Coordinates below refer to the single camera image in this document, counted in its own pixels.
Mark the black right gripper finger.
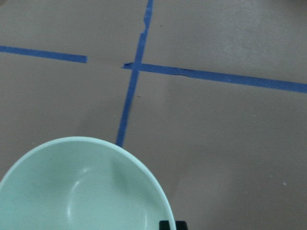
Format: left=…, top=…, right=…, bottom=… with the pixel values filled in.
left=159, top=220, right=188, bottom=230

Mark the green bowl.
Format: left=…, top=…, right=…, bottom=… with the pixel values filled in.
left=0, top=137, right=176, bottom=230

